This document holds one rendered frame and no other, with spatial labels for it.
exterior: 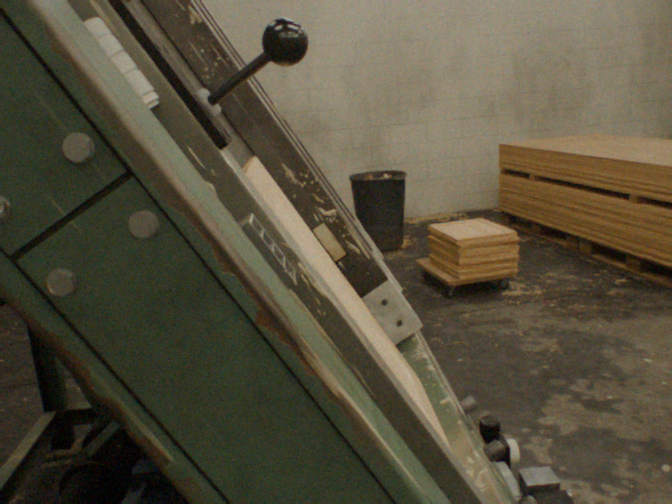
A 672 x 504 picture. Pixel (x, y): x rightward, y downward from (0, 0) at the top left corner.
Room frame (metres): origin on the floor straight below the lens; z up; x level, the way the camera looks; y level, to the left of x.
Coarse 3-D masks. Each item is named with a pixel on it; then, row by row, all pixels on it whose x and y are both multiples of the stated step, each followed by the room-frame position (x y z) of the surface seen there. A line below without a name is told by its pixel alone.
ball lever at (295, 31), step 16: (272, 32) 0.52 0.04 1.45; (288, 32) 0.52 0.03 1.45; (304, 32) 0.53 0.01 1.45; (272, 48) 0.52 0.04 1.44; (288, 48) 0.52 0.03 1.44; (304, 48) 0.53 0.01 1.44; (256, 64) 0.54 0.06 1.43; (288, 64) 0.53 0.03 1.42; (240, 80) 0.55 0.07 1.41; (208, 96) 0.57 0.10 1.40; (224, 96) 0.57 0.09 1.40; (208, 112) 0.57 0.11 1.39
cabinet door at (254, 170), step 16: (256, 160) 0.97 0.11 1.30; (256, 176) 0.84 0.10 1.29; (272, 192) 0.89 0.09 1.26; (272, 208) 0.78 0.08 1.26; (288, 208) 0.94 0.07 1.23; (288, 224) 0.84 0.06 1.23; (304, 224) 0.99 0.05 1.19; (304, 240) 0.88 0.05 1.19; (320, 256) 0.92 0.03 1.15; (320, 272) 0.81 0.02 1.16; (336, 272) 0.95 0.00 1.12; (336, 288) 0.85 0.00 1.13; (352, 304) 0.89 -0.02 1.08; (368, 320) 0.94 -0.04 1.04; (368, 336) 0.82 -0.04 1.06; (384, 336) 0.96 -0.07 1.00; (384, 352) 0.86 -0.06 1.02; (400, 368) 0.90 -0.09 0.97; (416, 384) 0.93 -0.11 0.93; (416, 400) 0.83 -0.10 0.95; (432, 416) 0.84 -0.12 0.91
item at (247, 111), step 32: (160, 0) 1.16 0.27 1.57; (192, 0) 1.20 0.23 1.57; (192, 32) 1.16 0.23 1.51; (192, 64) 1.16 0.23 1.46; (224, 64) 1.17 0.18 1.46; (256, 96) 1.17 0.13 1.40; (256, 128) 1.17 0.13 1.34; (288, 160) 1.17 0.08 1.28; (288, 192) 1.17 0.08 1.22; (320, 192) 1.18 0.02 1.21; (352, 256) 1.18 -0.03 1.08; (384, 288) 1.18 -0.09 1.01; (384, 320) 1.18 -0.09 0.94; (416, 320) 1.19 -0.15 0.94
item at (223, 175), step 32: (96, 0) 0.55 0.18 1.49; (128, 32) 0.55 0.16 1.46; (160, 96) 0.55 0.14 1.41; (192, 128) 0.56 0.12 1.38; (192, 160) 0.56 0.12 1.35; (224, 160) 0.56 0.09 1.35; (224, 192) 0.56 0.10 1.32; (256, 192) 0.59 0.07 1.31; (288, 256) 0.56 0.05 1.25; (320, 288) 0.56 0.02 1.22; (320, 320) 0.56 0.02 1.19; (352, 320) 0.60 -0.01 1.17; (352, 352) 0.56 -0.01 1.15; (384, 384) 0.57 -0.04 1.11; (416, 416) 0.57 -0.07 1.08; (416, 448) 0.57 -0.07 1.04; (448, 448) 0.61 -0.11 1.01; (448, 480) 0.57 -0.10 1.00
